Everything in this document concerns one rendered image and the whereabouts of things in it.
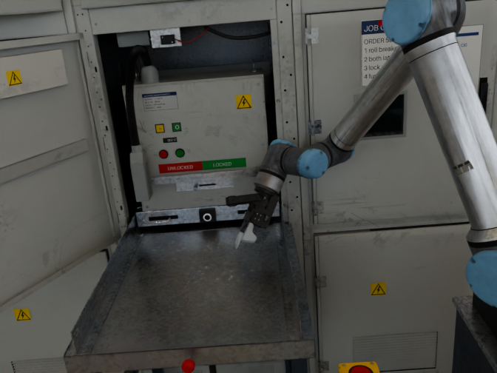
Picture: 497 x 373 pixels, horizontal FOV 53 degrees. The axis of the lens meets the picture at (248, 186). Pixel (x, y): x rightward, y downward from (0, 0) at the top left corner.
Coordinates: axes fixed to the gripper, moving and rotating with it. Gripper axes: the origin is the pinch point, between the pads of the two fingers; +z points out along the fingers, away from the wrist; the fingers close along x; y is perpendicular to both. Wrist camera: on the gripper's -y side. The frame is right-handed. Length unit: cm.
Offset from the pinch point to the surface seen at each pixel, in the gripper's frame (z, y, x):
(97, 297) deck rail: 29.2, -29.8, -15.7
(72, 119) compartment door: -17, -66, 0
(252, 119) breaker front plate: -43.1, -11.9, 9.5
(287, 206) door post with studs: -21.1, 11.6, 21.3
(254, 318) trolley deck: 16.8, 12.7, -25.4
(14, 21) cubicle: -38, -93, -9
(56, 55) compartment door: -31, -73, -14
